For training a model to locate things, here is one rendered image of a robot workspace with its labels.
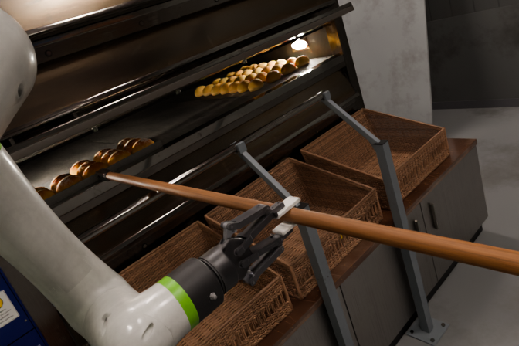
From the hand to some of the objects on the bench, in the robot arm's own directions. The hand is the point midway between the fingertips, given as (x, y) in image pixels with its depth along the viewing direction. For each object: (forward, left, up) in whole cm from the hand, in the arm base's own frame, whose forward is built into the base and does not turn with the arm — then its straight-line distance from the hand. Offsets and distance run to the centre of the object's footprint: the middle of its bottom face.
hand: (286, 215), depth 84 cm
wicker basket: (-4, +68, -62) cm, 92 cm away
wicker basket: (+55, +68, -62) cm, 107 cm away
